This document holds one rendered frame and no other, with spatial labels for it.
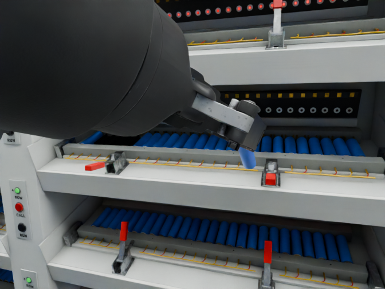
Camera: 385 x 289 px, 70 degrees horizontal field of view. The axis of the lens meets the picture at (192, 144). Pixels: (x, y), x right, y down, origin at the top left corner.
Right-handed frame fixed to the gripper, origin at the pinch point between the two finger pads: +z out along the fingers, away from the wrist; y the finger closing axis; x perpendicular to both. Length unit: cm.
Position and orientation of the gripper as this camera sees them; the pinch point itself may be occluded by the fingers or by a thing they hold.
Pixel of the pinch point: (236, 130)
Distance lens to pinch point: 31.1
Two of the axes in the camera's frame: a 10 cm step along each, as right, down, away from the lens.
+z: 5.0, 1.5, 8.5
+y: -7.7, -3.8, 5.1
